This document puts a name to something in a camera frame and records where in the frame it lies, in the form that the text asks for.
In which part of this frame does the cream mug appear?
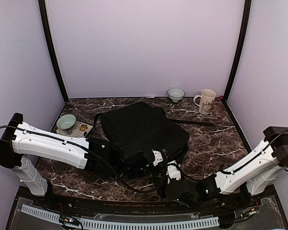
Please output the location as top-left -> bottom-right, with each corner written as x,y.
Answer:
193,89 -> 216,115

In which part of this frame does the white cable duct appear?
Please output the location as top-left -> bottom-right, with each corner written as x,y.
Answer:
21,205 -> 220,230

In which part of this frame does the small white bowl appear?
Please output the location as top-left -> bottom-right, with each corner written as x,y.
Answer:
168,88 -> 185,102

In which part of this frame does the black student bag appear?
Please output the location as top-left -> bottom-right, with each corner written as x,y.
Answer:
94,102 -> 214,164

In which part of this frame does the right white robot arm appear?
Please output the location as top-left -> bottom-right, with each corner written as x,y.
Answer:
164,126 -> 288,208

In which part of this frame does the floral placemat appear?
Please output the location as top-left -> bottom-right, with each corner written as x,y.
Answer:
53,120 -> 93,138

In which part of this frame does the green bowl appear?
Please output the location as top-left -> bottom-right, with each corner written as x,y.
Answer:
56,114 -> 76,130

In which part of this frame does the black frame post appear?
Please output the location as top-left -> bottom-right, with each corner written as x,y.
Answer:
38,0 -> 69,103
223,0 -> 252,103

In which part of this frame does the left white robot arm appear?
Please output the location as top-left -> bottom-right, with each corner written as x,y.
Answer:
0,113 -> 168,209

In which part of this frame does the black front table rail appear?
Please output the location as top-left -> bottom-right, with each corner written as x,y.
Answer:
14,186 -> 264,219

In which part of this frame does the right black frame post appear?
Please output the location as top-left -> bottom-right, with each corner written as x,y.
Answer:
223,0 -> 252,103

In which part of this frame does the left black frame post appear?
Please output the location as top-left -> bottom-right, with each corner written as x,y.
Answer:
38,0 -> 69,103

